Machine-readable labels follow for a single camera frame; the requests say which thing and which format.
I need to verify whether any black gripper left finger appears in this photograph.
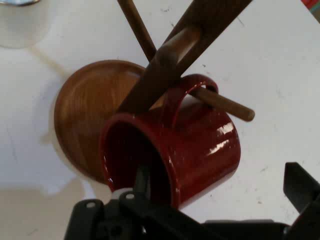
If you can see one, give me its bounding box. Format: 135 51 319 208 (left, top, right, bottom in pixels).
64 164 209 240

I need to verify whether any wooden mug tree stand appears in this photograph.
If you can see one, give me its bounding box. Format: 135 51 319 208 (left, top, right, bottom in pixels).
53 0 256 185

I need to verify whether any red enamel mug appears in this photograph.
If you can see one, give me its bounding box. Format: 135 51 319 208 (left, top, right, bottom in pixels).
99 73 242 211

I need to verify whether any white enamel mug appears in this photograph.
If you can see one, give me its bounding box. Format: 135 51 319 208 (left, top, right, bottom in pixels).
0 0 52 50

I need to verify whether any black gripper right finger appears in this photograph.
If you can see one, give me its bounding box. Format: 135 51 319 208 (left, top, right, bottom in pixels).
282 161 320 240

